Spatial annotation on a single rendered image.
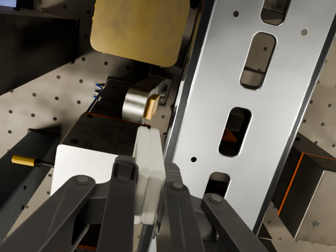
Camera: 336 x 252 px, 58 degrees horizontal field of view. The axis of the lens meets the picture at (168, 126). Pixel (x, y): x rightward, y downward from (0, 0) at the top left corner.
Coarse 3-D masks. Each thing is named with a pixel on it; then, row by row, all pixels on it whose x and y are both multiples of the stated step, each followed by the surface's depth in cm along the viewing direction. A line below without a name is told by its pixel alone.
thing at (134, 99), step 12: (144, 84) 34; (156, 84) 35; (132, 96) 30; (144, 96) 30; (156, 96) 32; (132, 108) 30; (144, 108) 30; (156, 108) 34; (132, 120) 31; (144, 120) 32
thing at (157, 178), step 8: (152, 128) 21; (152, 136) 20; (152, 144) 18; (160, 144) 19; (152, 152) 17; (160, 152) 18; (152, 160) 16; (160, 160) 16; (152, 168) 16; (160, 168) 16; (152, 176) 15; (160, 176) 15; (152, 184) 15; (160, 184) 15; (152, 192) 15; (160, 192) 15; (152, 200) 15; (144, 208) 16; (152, 208) 15; (144, 216) 16; (152, 216) 16
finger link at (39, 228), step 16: (80, 176) 14; (64, 192) 12; (80, 192) 13; (48, 208) 11; (64, 208) 11; (80, 208) 12; (32, 224) 10; (48, 224) 10; (64, 224) 11; (16, 240) 9; (32, 240) 10; (48, 240) 10; (64, 240) 11
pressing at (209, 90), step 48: (240, 0) 38; (288, 0) 38; (192, 48) 39; (240, 48) 39; (288, 48) 40; (192, 96) 41; (240, 96) 41; (288, 96) 42; (192, 144) 43; (240, 144) 44; (288, 144) 45; (192, 192) 46; (240, 192) 46; (144, 240) 47
